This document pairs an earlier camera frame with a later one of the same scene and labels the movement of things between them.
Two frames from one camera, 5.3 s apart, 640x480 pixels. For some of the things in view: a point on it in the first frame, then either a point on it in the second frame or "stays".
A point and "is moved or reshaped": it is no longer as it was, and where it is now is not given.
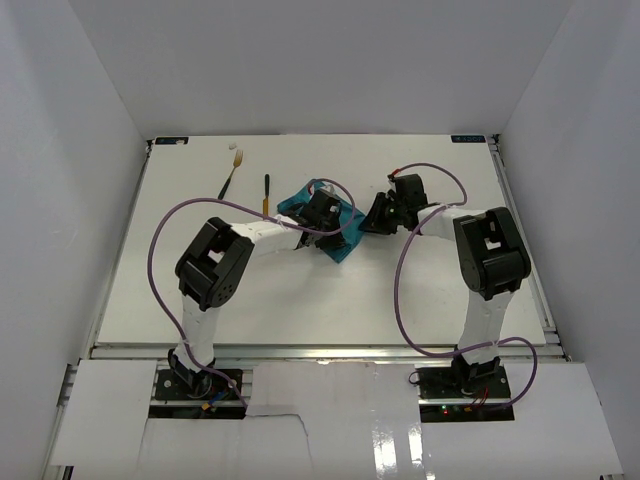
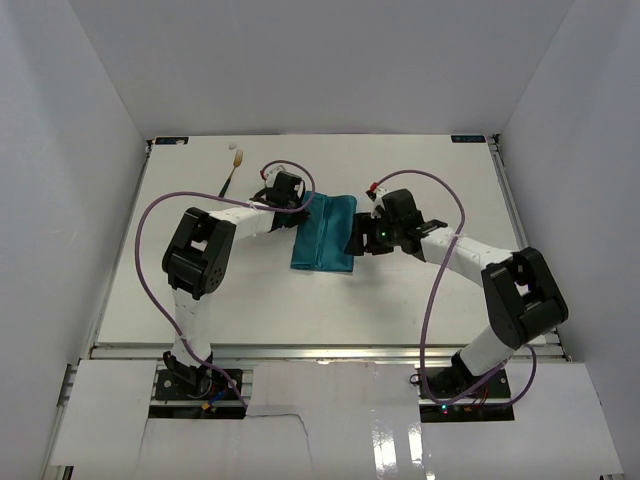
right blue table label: (468, 139) stays
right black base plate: (445, 382) stays
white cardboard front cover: (329, 420) stays
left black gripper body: (329, 226) → (298, 214)
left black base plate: (208, 386) stays
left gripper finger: (330, 242) → (288, 219)
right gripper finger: (382, 216) → (363, 223)
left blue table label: (170, 140) stays
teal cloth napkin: (351, 220) is moved or reshaped
